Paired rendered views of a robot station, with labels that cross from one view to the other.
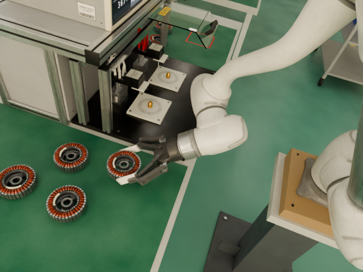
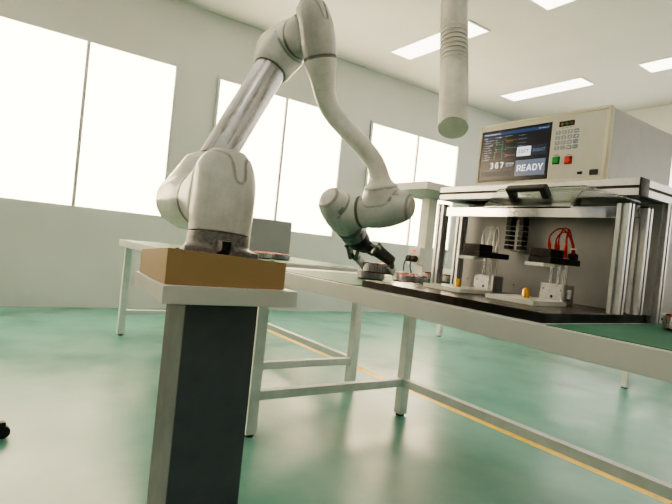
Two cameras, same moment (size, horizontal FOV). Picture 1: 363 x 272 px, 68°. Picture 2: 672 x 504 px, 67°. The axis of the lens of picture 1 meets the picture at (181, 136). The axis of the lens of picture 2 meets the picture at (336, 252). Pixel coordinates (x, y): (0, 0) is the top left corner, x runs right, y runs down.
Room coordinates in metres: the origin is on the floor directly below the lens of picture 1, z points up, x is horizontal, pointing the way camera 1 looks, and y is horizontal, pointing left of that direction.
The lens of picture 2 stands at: (1.79, -1.18, 0.87)
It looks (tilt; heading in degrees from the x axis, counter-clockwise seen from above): 1 degrees down; 138
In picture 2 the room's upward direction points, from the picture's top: 6 degrees clockwise
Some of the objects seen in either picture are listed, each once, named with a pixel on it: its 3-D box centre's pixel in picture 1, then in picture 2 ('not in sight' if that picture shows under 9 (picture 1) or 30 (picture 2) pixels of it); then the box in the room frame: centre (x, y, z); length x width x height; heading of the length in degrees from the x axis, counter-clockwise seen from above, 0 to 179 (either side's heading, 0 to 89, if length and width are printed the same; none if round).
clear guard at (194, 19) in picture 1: (178, 20); (562, 204); (1.19, 0.13, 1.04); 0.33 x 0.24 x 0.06; 83
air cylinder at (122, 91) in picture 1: (119, 93); (488, 283); (0.89, 0.30, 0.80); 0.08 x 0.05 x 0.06; 173
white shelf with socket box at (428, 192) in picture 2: not in sight; (421, 233); (0.17, 0.84, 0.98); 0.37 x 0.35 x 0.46; 173
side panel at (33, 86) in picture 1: (26, 79); not in sight; (0.72, 0.58, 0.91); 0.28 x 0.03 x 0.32; 83
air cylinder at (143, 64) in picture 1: (140, 66); (556, 293); (1.13, 0.27, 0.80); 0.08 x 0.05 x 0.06; 173
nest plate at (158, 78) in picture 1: (167, 77); (525, 299); (1.12, 0.13, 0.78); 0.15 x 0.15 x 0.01; 83
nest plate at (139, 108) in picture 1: (149, 107); (457, 288); (0.88, 0.16, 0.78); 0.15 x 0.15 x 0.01; 83
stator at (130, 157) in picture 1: (123, 165); (378, 268); (0.53, 0.16, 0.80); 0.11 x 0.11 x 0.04
